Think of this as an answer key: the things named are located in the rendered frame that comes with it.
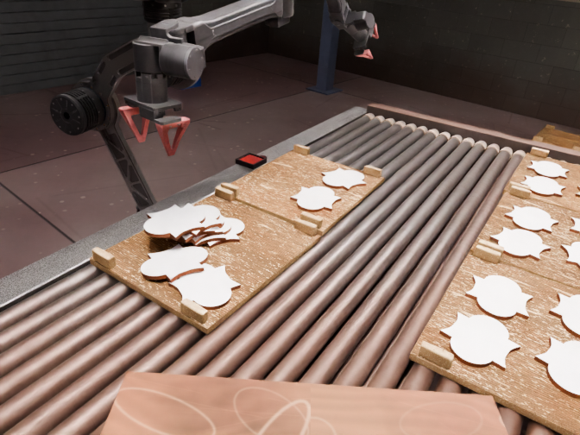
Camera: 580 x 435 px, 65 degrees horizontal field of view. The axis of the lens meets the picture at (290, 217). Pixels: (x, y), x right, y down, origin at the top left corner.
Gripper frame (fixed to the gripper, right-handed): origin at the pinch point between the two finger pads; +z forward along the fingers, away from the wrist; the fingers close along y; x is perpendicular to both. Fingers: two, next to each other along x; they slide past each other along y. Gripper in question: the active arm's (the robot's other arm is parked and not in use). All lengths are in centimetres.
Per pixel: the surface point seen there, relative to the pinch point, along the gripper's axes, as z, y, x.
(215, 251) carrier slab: 25.1, 9.2, 7.6
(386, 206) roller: 25, 26, 59
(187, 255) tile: 23.5, 7.7, 0.8
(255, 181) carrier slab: 24.1, -9.2, 40.6
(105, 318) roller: 27.7, 8.9, -20.2
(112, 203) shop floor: 116, -180, 89
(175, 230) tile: 19.2, 3.6, 1.0
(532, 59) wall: 41, -47, 545
